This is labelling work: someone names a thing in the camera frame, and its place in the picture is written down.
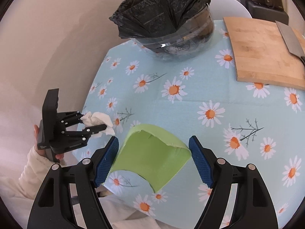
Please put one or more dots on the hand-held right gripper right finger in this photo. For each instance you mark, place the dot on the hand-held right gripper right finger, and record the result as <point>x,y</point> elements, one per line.
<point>201,162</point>

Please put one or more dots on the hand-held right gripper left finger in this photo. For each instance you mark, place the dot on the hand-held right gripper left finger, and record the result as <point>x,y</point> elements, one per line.
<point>107,162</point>

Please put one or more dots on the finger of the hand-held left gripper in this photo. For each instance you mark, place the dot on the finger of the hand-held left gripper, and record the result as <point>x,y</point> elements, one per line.
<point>71,118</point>
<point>95,128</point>

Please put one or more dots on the white tissue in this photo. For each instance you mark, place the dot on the white tissue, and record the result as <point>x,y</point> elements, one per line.
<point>102,118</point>

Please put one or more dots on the green paper cup piece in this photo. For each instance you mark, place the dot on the green paper cup piece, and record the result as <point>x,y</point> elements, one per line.
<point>147,157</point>

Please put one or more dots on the clear plastic trash bin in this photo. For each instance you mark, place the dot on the clear plastic trash bin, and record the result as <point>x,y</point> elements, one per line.
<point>190,40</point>

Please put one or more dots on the black trash bag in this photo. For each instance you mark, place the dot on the black trash bag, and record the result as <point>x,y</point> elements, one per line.
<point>162,9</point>

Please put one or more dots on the person's left forearm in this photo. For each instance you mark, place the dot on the person's left forearm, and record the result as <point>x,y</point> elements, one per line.
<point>35,169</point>

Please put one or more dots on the person's left hand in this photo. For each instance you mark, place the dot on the person's left hand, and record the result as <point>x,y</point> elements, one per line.
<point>35,136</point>

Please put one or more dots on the daisy print tablecloth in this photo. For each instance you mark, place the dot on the daisy print tablecloth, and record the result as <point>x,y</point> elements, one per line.
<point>154,97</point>

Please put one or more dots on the wooden cutting board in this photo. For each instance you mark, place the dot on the wooden cutting board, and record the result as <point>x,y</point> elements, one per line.
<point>257,52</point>

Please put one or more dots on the kitchen cleaver knife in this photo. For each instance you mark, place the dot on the kitchen cleaver knife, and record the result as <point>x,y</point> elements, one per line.
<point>290,40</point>

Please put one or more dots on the white chair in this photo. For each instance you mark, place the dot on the white chair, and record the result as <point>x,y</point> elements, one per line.
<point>228,7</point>

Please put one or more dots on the dark grey case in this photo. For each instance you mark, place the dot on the dark grey case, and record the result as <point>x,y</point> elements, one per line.
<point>262,13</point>

